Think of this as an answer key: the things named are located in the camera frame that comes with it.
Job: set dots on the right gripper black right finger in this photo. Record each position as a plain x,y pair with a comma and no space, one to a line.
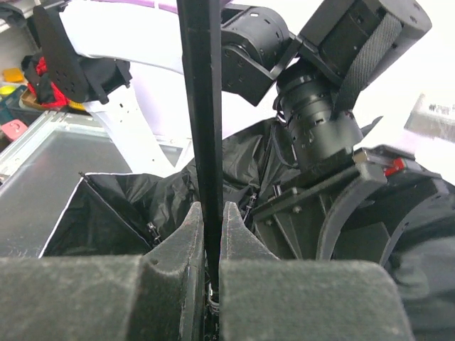
265,298

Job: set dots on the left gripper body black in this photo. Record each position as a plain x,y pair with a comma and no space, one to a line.
358,210

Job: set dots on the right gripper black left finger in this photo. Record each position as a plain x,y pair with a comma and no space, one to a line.
99,295

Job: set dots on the lilac umbrella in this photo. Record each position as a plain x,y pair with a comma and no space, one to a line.
213,257

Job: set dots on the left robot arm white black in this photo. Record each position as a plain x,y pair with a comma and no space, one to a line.
318,73

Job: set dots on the yellow plastic basket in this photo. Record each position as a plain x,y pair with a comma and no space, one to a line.
76,106

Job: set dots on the red black cloth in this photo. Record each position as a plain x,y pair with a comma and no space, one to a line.
35,71

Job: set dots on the pink small container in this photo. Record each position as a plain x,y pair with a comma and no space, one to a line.
14,129

